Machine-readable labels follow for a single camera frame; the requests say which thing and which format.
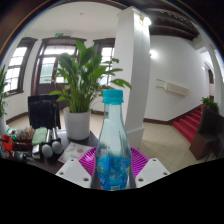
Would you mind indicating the printed paper booklet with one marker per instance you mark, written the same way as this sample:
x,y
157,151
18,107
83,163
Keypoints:
x,y
74,151

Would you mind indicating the glowing wall lamp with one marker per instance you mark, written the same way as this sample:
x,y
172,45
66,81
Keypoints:
x,y
153,54

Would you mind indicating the flat black case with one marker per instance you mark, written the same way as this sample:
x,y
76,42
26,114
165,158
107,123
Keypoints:
x,y
21,155

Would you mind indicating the small green plant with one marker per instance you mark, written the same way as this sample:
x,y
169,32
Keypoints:
x,y
210,104

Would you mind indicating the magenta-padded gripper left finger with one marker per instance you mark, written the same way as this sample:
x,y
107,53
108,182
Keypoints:
x,y
73,173

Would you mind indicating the brown wooden double door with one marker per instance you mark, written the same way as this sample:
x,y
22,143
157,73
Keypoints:
x,y
37,86

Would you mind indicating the green exit sign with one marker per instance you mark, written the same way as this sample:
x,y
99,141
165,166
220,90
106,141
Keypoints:
x,y
59,34

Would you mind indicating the silver-headed black microphone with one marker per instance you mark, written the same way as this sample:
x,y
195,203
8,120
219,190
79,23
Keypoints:
x,y
57,146
46,150

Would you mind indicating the clear bottle with teal cap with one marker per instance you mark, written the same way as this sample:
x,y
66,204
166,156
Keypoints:
x,y
113,166

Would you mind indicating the brown-framed window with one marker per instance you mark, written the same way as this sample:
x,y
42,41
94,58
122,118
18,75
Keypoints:
x,y
107,52
15,66

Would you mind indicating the black chair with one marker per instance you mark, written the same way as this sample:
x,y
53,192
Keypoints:
x,y
41,113

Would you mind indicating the red snack packet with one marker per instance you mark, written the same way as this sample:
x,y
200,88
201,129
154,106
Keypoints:
x,y
8,143

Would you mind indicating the red carpeted staircase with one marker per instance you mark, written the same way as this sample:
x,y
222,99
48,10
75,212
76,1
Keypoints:
x,y
188,125

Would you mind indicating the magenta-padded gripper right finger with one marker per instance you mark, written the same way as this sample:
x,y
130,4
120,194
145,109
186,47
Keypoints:
x,y
151,172

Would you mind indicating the green notebook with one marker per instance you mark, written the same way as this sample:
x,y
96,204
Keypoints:
x,y
39,136

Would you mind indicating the white wall heater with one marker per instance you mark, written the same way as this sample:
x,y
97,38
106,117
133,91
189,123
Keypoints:
x,y
176,88

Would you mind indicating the dark wooden cabinet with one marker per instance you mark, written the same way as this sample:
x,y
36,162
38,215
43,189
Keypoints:
x,y
206,136

